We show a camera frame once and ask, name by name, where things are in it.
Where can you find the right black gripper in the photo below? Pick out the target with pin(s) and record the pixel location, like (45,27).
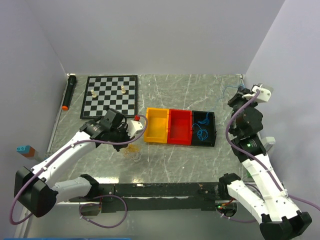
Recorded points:
(241,94)

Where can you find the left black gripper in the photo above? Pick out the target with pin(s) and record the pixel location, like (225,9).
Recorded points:
(123,127)

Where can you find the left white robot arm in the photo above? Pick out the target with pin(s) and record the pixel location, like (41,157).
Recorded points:
(38,188)

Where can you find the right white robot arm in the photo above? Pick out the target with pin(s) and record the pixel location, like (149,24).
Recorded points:
(279,218)

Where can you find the white scanner device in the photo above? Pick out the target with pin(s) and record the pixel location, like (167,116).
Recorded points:
(268,142)

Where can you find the black white chessboard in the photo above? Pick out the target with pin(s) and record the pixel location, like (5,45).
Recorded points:
(108,90)

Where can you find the cream chess piece left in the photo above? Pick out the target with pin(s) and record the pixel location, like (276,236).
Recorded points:
(93,94)

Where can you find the cream chess piece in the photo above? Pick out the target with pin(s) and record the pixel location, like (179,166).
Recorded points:
(93,94)
(123,90)

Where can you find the cream chess piece right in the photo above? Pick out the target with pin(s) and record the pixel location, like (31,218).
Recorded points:
(123,90)

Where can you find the black plastic bin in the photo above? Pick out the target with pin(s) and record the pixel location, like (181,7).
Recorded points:
(204,131)

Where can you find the yellow plastic bin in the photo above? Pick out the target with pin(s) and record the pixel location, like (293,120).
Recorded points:
(157,127)

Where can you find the green toy brick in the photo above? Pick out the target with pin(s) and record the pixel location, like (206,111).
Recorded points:
(248,174)

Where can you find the black marker orange cap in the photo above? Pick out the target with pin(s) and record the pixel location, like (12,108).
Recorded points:
(71,84)

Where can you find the red plastic bin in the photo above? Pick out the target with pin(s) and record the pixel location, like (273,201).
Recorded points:
(179,127)

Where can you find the blue brown toy block stick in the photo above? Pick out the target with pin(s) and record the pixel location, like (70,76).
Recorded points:
(30,153)

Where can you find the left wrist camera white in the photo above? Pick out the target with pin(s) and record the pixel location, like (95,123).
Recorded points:
(134,127)

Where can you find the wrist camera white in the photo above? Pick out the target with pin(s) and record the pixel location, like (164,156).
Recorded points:
(134,127)
(265,92)

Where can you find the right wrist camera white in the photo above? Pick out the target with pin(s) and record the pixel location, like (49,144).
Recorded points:
(265,92)

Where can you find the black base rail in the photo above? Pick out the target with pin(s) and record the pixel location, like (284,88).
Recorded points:
(204,196)

